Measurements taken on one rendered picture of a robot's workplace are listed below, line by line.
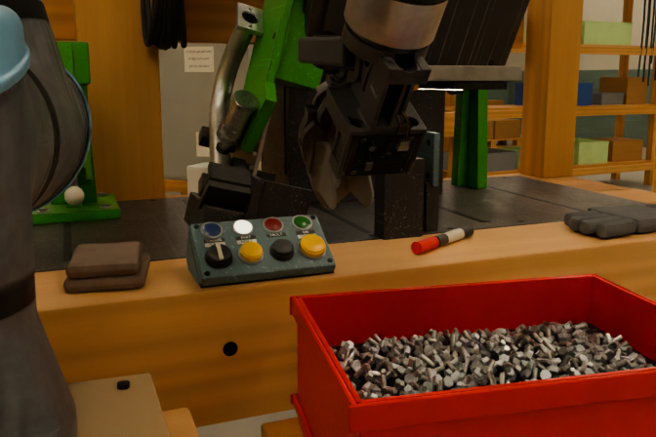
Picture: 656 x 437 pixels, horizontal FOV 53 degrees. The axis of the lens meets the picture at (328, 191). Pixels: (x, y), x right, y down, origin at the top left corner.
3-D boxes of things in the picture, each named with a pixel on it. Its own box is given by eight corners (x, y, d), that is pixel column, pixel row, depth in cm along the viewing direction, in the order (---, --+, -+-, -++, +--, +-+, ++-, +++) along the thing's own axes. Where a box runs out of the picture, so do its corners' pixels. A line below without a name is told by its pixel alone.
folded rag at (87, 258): (79, 267, 76) (77, 242, 76) (150, 263, 78) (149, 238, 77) (62, 295, 67) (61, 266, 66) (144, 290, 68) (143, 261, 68)
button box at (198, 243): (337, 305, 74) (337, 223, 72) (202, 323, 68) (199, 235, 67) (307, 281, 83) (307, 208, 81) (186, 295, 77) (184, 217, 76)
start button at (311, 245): (327, 257, 73) (330, 250, 73) (303, 259, 72) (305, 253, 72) (320, 238, 75) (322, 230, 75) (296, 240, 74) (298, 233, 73)
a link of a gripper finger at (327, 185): (311, 241, 64) (332, 171, 58) (295, 198, 68) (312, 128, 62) (342, 238, 65) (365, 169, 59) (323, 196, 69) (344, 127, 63)
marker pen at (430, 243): (464, 235, 92) (465, 223, 91) (474, 237, 91) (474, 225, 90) (410, 253, 82) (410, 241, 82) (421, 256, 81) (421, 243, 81)
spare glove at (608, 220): (639, 214, 106) (640, 199, 105) (701, 227, 96) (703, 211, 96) (543, 225, 97) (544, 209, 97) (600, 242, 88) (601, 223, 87)
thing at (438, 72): (521, 90, 84) (522, 65, 84) (410, 91, 79) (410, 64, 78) (386, 86, 120) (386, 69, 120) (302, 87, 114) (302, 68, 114)
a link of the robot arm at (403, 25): (341, -46, 51) (432, -39, 54) (329, 8, 54) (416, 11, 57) (375, 3, 46) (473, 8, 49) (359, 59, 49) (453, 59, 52)
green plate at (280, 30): (313, 124, 94) (349, -22, 92) (258, 110, 90) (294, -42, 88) (288, 119, 104) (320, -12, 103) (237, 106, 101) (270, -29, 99)
